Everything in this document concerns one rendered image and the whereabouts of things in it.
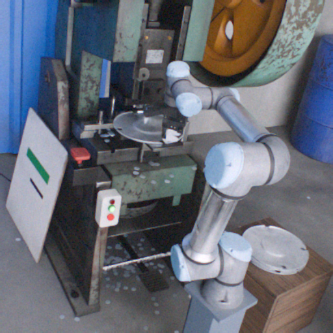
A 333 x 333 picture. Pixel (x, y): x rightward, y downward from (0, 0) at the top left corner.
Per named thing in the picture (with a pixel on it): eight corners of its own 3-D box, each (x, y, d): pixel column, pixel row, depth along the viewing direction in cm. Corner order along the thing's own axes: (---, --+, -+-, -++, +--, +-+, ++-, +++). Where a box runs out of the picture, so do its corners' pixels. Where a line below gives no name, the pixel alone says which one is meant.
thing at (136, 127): (164, 111, 213) (164, 109, 213) (196, 141, 192) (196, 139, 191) (103, 114, 200) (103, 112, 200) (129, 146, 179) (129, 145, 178)
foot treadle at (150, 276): (168, 295, 209) (170, 286, 206) (148, 301, 204) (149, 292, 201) (114, 217, 252) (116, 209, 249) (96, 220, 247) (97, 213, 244)
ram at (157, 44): (169, 101, 194) (182, 28, 180) (136, 103, 187) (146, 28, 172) (149, 85, 207) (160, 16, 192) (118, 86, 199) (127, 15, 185)
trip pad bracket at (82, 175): (95, 207, 186) (99, 164, 177) (71, 212, 181) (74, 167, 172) (89, 199, 190) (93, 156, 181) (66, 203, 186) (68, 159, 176)
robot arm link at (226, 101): (315, 156, 125) (234, 78, 163) (279, 157, 121) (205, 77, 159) (300, 191, 131) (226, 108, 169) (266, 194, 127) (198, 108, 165)
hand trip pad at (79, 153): (90, 173, 176) (91, 155, 172) (74, 175, 173) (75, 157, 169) (83, 164, 181) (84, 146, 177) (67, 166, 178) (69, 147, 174)
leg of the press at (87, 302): (101, 311, 210) (125, 125, 166) (76, 318, 204) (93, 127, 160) (40, 196, 276) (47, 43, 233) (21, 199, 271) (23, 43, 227)
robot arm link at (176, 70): (171, 75, 155) (164, 60, 160) (168, 101, 163) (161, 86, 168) (194, 72, 156) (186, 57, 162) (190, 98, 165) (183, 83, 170)
